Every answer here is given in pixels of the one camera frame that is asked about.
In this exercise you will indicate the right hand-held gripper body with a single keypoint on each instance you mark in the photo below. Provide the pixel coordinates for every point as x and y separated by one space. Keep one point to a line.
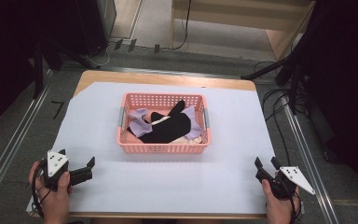
289 183

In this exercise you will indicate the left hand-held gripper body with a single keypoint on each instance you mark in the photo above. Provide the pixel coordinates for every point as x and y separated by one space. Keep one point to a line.
55 169

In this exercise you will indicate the person's right hand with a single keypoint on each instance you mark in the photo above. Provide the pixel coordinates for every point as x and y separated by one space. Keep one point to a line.
278 207

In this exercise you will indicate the person's left hand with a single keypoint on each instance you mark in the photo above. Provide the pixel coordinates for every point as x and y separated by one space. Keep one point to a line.
54 200

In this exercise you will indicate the black angled tape mark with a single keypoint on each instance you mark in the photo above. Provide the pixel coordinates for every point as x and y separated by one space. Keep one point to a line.
58 109

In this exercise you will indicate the pink plastic basket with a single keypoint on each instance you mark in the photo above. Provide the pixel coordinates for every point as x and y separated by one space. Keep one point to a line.
130 146

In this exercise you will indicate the white table sheet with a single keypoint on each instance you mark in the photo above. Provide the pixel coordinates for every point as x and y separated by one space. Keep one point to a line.
155 183

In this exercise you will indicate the purple sock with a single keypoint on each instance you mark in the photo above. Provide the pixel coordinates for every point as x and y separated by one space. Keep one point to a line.
194 124
140 123

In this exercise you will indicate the black tripod stand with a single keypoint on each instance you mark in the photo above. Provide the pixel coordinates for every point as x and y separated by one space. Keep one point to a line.
38 68
293 65

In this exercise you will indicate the black sock with white stripe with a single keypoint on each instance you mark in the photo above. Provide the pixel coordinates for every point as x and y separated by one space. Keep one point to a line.
167 129

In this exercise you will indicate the plain black sock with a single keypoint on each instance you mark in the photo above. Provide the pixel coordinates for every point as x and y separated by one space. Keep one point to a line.
177 108

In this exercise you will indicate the dark curtain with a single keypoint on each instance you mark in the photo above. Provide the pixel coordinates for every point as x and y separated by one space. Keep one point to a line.
351 77
3 46

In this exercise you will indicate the black tape strip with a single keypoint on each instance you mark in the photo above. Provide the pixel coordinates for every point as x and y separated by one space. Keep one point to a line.
118 44
132 45
157 48

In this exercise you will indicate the grey metal cabinet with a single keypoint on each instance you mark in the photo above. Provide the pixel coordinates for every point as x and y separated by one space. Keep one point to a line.
105 21

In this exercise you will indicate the metal floor rail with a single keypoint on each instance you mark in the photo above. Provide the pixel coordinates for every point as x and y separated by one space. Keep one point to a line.
11 146
155 72
310 165

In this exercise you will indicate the light wooden frame furniture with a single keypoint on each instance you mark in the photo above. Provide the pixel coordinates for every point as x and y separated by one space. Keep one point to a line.
261 15

